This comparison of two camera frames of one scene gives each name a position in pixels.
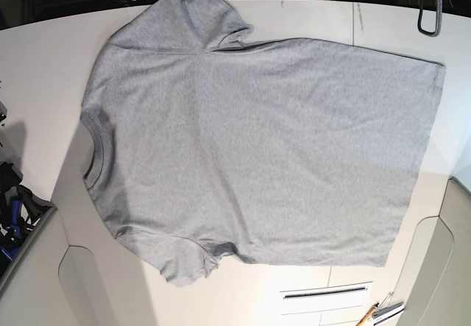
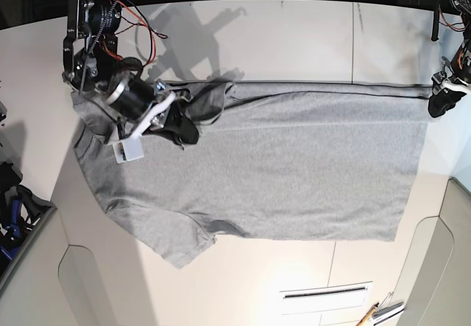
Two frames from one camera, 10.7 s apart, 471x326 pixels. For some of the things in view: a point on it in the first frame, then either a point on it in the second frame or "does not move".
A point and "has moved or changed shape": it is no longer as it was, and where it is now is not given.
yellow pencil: (368, 314) does not move
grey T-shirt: (200, 146) has moved or changed shape
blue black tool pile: (20, 209) does not move
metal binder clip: (384, 307) does not move
